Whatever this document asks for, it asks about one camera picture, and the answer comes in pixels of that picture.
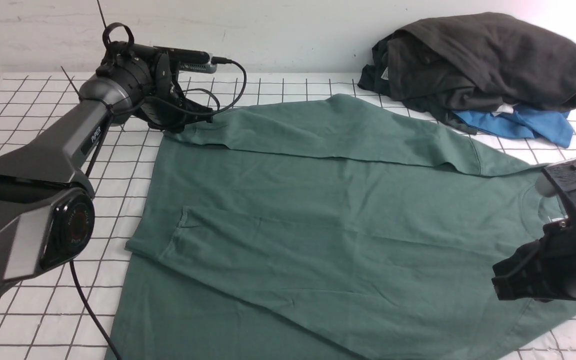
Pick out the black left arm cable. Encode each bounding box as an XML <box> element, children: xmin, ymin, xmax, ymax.
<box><xmin>68</xmin><ymin>56</ymin><xmax>248</xmax><ymax>360</ymax></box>

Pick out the green long-sleeve shirt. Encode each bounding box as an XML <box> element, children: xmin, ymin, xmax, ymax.
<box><xmin>111</xmin><ymin>95</ymin><xmax>576</xmax><ymax>360</ymax></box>

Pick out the blue crumpled garment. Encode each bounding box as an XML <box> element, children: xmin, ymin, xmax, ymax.
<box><xmin>453</xmin><ymin>104</ymin><xmax>574</xmax><ymax>148</ymax></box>

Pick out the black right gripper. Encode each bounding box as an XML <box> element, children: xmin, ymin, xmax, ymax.
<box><xmin>492</xmin><ymin>190</ymin><xmax>576</xmax><ymax>303</ymax></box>

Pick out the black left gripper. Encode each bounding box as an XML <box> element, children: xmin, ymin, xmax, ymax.
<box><xmin>97</xmin><ymin>42</ymin><xmax>214</xmax><ymax>133</ymax></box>

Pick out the dark grey crumpled garment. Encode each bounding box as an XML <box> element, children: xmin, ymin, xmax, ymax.
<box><xmin>358</xmin><ymin>12</ymin><xmax>576</xmax><ymax>131</ymax></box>

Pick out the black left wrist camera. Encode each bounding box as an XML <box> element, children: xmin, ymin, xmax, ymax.
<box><xmin>132</xmin><ymin>44</ymin><xmax>218</xmax><ymax>75</ymax></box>

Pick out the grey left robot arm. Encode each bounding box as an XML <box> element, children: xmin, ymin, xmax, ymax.
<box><xmin>0</xmin><ymin>41</ymin><xmax>220</xmax><ymax>299</ymax></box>

